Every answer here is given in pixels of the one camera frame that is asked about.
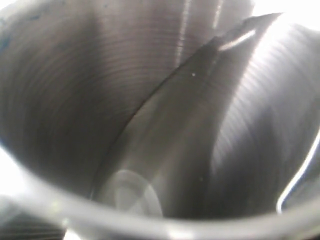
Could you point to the stainless steel cup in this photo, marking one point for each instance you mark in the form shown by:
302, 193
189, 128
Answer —
159, 119

